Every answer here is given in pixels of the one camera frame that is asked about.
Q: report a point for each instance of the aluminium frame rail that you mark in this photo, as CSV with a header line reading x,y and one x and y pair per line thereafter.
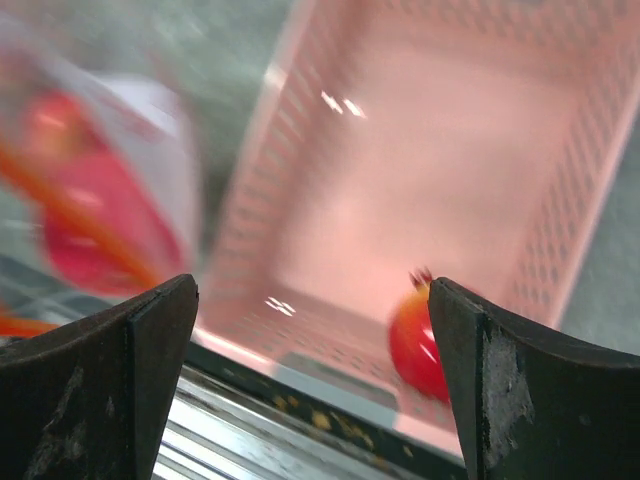
x,y
329,419

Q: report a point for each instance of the yellow-red peach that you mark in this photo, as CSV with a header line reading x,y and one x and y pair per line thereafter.
x,y
57,129

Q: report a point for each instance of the pink perforated plastic basket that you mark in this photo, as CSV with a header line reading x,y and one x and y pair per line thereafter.
x,y
477,139

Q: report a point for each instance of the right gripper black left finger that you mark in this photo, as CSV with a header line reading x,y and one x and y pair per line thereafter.
x,y
90,399

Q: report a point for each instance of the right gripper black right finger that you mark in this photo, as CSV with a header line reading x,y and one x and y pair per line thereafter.
x,y
530,402

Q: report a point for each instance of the clear red-zipper zip bag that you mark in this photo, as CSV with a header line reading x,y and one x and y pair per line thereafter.
x,y
106,59

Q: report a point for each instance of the red apple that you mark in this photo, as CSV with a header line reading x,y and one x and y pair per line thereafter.
x,y
102,184

